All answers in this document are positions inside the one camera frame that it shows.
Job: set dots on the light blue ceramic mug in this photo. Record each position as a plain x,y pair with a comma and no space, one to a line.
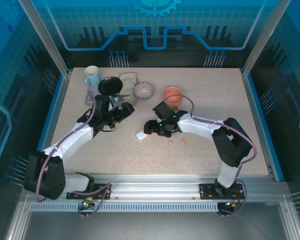
92,75

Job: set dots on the folded beige cloth napkin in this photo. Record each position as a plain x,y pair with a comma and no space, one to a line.
128,83

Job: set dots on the lavender plastic tray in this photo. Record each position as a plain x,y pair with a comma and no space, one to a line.
90,88

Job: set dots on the salmon pink ceramic cup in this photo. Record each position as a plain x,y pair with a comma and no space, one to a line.
172,101

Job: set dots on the patterned ceramic bowl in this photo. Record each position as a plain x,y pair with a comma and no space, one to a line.
143,90

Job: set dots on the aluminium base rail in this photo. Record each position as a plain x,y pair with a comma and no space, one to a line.
152,186

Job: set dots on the white earbuds charging case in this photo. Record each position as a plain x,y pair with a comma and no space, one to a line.
140,136

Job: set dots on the aluminium frame post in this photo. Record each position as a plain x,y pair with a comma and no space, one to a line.
47,40
265,40

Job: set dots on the aluminium side rail blue edging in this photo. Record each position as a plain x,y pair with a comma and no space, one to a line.
57,112
260,120

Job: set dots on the silver metal fork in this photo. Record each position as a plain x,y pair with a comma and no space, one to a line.
123,100

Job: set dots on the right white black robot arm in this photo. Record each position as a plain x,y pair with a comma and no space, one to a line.
200,126

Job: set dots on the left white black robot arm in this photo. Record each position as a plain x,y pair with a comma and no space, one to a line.
72,140

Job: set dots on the small black plate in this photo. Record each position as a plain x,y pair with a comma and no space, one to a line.
110,85

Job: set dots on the grey metal base frame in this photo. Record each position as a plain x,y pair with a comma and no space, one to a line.
150,225

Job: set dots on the small green-lit adapter board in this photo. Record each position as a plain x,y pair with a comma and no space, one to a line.
231,204
85,204

